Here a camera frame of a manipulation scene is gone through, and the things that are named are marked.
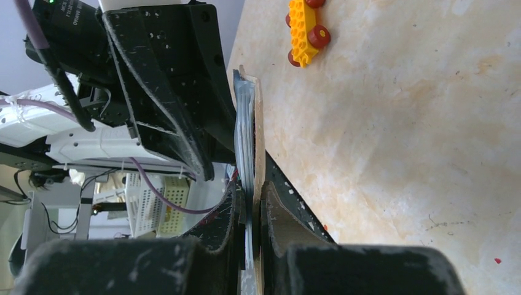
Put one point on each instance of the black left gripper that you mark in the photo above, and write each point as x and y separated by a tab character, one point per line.
170	66

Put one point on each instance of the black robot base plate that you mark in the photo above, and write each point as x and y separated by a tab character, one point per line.
293	201

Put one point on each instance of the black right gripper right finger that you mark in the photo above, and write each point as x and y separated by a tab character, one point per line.
298	261

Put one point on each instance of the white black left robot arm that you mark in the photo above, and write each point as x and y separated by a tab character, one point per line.
39	133

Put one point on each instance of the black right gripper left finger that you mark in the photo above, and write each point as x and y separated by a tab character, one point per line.
205	260

